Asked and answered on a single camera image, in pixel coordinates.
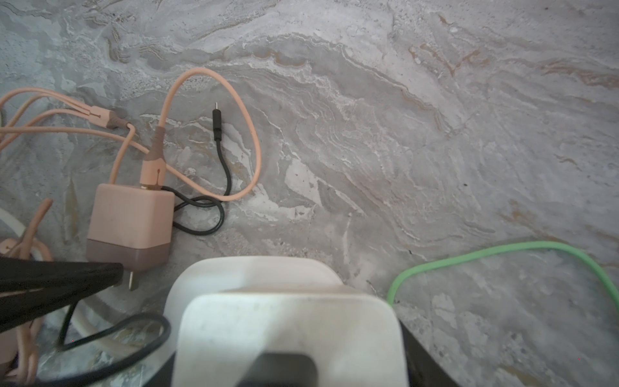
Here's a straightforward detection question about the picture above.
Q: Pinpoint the black cable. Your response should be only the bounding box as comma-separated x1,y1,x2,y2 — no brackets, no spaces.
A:
28,102,233,387

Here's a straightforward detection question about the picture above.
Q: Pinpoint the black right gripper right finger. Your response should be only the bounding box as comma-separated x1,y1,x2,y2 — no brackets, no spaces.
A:
400,321,459,387

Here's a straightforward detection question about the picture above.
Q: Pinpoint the light green multi-head charging cable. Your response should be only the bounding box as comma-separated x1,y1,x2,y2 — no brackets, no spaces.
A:
386,240,619,311

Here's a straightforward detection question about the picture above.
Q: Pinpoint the pink charger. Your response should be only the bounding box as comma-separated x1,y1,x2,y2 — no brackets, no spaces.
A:
85,184,175,291

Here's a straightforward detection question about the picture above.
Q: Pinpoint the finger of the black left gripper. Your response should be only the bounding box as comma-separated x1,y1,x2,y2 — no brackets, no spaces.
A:
1,256,124,332

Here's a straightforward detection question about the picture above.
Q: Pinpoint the white power strip cube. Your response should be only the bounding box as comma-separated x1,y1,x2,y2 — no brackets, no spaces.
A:
155,256,343,363

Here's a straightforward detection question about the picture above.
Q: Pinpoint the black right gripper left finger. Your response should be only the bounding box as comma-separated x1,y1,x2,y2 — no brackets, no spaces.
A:
143,353,176,387

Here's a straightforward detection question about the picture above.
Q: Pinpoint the pink multi-head charging cable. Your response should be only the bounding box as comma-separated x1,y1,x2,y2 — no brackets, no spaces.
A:
0,67,263,383

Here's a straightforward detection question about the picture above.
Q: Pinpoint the white charger block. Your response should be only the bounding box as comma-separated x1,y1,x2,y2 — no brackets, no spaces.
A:
172,291,409,386

